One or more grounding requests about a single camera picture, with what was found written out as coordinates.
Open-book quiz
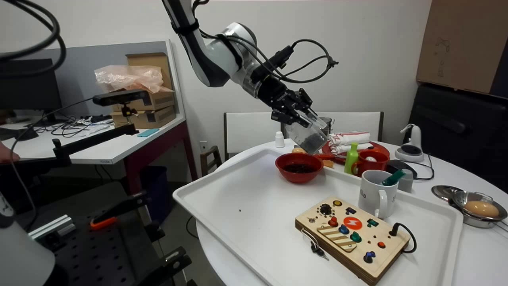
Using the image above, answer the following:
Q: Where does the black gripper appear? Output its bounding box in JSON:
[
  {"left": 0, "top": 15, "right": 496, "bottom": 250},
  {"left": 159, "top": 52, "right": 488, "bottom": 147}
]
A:
[{"left": 258, "top": 77, "right": 320, "bottom": 128}]

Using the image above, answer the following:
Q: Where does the clear plastic measuring jar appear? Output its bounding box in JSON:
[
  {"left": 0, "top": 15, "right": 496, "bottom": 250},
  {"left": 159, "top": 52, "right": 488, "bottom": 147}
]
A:
[{"left": 282, "top": 117, "right": 331, "bottom": 155}]

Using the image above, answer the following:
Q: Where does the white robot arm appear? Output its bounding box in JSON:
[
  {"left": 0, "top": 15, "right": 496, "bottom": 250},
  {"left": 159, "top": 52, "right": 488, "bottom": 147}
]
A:
[{"left": 163, "top": 0, "right": 318, "bottom": 128}]

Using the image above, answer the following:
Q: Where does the red bowl with beans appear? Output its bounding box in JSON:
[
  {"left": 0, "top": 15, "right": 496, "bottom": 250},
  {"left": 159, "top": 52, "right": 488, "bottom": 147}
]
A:
[{"left": 275, "top": 153, "right": 324, "bottom": 185}]

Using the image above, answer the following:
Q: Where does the right white chair back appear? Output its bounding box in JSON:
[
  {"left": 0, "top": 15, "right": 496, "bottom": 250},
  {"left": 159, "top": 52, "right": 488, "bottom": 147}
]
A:
[{"left": 320, "top": 112, "right": 383, "bottom": 141}]

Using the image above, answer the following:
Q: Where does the red plate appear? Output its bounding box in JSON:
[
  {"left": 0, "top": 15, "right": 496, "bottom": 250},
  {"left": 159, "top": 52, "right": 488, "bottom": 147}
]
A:
[{"left": 320, "top": 142, "right": 391, "bottom": 166}]

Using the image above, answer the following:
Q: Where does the green plastic bottle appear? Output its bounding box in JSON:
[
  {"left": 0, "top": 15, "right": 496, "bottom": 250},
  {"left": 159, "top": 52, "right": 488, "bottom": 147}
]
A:
[{"left": 345, "top": 144, "right": 359, "bottom": 174}]

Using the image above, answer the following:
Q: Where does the white plastic tray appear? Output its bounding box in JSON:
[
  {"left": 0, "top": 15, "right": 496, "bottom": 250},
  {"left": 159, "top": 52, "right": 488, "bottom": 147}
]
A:
[{"left": 175, "top": 148, "right": 463, "bottom": 286}]

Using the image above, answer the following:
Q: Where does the white Mila mug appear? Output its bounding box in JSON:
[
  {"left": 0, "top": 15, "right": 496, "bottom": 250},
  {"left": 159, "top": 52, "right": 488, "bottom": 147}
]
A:
[{"left": 359, "top": 171, "right": 397, "bottom": 220}]

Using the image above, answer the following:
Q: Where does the cardboard box on desk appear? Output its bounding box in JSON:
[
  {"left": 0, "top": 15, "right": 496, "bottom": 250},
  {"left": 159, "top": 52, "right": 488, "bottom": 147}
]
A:
[{"left": 112, "top": 53, "right": 178, "bottom": 129}]

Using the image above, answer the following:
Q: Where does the black cabinet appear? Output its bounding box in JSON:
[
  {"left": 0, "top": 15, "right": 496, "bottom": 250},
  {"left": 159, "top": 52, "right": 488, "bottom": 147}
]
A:
[{"left": 410, "top": 85, "right": 508, "bottom": 191}]

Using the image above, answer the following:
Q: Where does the pink plastic bag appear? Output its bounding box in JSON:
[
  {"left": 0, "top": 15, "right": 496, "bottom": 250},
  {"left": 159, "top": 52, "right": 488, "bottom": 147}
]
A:
[{"left": 94, "top": 66, "right": 164, "bottom": 93}]

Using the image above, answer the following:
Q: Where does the large cardboard box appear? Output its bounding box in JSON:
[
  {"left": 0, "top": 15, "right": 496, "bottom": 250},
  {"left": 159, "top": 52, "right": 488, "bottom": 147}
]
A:
[{"left": 417, "top": 0, "right": 508, "bottom": 98}]

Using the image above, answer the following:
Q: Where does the metal strainer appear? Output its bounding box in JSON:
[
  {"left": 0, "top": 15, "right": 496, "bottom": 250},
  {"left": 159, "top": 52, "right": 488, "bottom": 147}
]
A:
[{"left": 432, "top": 185, "right": 508, "bottom": 233}]

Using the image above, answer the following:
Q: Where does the white desk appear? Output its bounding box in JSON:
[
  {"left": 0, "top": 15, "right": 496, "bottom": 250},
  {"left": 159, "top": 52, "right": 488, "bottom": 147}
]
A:
[{"left": 4, "top": 117, "right": 186, "bottom": 166}]

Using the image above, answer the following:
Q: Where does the black monitor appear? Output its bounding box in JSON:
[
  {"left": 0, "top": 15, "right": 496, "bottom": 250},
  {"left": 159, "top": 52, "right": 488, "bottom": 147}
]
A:
[{"left": 0, "top": 59, "right": 63, "bottom": 112}]

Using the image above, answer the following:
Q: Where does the wooden switch busy board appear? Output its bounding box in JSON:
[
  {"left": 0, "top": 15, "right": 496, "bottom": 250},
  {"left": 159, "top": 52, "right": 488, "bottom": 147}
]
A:
[{"left": 296, "top": 198, "right": 412, "bottom": 285}]

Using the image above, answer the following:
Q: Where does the black side camera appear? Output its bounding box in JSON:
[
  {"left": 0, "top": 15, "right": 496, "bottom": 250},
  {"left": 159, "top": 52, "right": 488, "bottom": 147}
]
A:
[{"left": 93, "top": 91, "right": 148, "bottom": 107}]

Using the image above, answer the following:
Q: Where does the orange handled clamp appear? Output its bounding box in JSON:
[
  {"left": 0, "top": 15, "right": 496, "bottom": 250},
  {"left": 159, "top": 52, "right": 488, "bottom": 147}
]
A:
[{"left": 90, "top": 193, "right": 150, "bottom": 231}]

